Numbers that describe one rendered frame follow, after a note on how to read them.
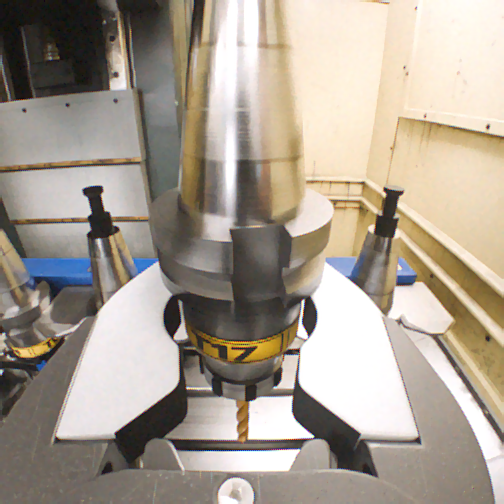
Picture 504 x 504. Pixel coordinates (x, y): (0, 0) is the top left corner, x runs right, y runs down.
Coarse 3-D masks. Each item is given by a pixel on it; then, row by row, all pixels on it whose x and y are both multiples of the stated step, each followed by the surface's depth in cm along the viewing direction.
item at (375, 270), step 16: (368, 240) 22; (384, 240) 21; (400, 240) 21; (368, 256) 22; (384, 256) 21; (352, 272) 24; (368, 272) 22; (384, 272) 22; (368, 288) 22; (384, 288) 22; (384, 304) 23
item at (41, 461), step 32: (96, 320) 8; (64, 352) 7; (32, 384) 6; (64, 384) 6; (32, 416) 5; (0, 448) 5; (32, 448) 5; (64, 448) 5; (96, 448) 5; (0, 480) 4; (32, 480) 4; (64, 480) 4
